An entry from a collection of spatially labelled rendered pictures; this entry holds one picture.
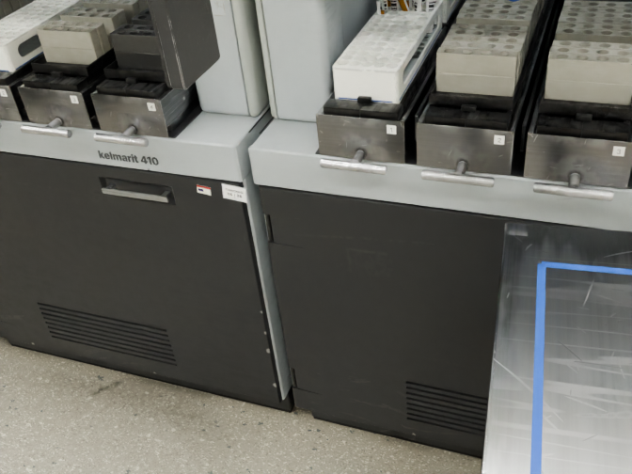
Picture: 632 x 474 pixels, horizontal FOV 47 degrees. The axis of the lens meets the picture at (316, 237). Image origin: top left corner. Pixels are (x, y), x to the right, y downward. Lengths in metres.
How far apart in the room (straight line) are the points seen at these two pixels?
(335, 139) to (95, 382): 1.03
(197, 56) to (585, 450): 0.44
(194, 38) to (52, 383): 1.70
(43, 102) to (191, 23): 1.08
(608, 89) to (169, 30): 0.85
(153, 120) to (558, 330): 0.77
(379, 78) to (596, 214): 0.36
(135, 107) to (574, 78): 0.68
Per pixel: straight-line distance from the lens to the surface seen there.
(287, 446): 1.64
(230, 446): 1.66
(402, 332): 1.30
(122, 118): 1.26
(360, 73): 1.07
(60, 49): 1.38
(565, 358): 0.67
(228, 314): 1.44
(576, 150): 1.02
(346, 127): 1.07
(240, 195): 1.22
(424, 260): 1.17
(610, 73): 1.05
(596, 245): 0.80
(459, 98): 1.05
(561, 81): 1.06
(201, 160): 1.22
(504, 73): 1.06
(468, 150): 1.04
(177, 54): 0.27
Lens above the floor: 1.30
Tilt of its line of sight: 37 degrees down
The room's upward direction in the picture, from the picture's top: 7 degrees counter-clockwise
